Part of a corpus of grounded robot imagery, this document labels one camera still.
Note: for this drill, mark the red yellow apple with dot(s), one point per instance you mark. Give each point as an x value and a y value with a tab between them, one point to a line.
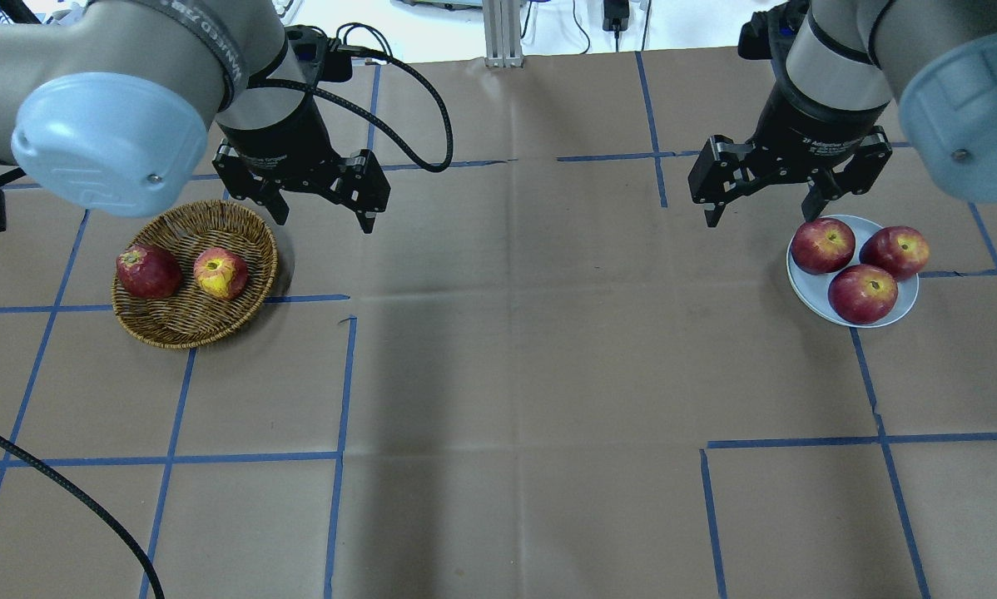
220	273

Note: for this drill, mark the aluminium frame post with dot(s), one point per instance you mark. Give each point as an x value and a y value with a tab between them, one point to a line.
502	34

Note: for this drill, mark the light blue plate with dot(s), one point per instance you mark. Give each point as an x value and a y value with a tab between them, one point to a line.
812	290

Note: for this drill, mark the red apple plate left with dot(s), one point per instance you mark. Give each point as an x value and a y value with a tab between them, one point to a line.
823	246

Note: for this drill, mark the black power adapter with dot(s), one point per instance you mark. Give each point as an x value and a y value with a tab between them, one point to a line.
615	16

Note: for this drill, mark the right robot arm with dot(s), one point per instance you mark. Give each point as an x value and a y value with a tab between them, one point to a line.
838	65

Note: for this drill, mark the red apple plate front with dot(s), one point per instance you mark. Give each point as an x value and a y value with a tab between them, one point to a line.
863	294

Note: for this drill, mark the dark red apple in basket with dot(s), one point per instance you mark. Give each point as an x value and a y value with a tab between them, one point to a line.
148	271

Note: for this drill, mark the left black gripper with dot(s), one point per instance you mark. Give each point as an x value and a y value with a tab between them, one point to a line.
284	137

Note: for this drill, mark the red apple plate right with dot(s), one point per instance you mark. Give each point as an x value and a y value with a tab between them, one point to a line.
900	250

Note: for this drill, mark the red apple plate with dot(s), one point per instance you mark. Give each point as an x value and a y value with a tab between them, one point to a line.
823	246
900	250
863	294

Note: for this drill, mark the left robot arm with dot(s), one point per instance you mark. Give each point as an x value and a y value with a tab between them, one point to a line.
113	112

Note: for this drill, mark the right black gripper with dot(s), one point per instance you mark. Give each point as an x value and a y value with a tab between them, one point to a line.
806	116

